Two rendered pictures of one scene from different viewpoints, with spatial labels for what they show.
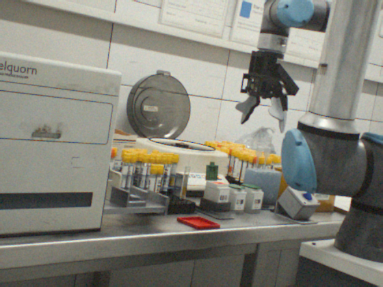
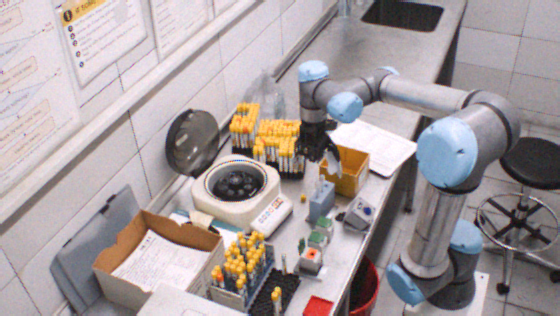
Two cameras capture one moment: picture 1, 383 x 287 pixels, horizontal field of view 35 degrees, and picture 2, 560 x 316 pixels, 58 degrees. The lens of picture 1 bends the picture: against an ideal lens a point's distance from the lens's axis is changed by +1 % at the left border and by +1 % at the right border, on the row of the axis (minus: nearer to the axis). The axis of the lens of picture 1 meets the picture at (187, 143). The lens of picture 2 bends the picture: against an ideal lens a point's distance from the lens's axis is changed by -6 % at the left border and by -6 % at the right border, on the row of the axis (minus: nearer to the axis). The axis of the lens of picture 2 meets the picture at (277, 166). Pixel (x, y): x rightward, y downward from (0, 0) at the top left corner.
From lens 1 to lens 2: 1.09 m
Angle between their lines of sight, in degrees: 38
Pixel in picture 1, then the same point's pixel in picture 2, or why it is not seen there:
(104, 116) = not seen: outside the picture
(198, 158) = (263, 200)
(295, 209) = (362, 225)
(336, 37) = (437, 226)
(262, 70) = (313, 140)
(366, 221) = (449, 289)
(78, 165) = not seen: outside the picture
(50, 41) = (88, 167)
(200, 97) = (207, 84)
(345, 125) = (442, 266)
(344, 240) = (434, 300)
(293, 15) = (348, 119)
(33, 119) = not seen: outside the picture
